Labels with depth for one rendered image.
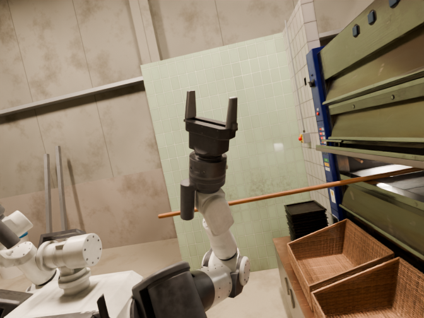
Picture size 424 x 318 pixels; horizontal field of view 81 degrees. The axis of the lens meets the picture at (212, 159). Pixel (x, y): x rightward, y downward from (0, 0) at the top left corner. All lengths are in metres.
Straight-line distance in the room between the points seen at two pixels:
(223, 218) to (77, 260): 0.32
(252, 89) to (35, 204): 4.61
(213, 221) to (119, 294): 0.24
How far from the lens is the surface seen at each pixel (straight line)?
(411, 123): 1.36
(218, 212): 0.59
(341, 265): 2.09
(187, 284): 0.54
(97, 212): 5.20
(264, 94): 2.89
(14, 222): 0.90
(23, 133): 5.85
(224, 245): 0.72
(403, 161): 1.17
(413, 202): 1.48
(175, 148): 2.91
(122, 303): 0.58
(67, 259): 0.61
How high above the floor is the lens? 1.62
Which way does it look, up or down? 4 degrees down
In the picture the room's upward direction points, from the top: 11 degrees counter-clockwise
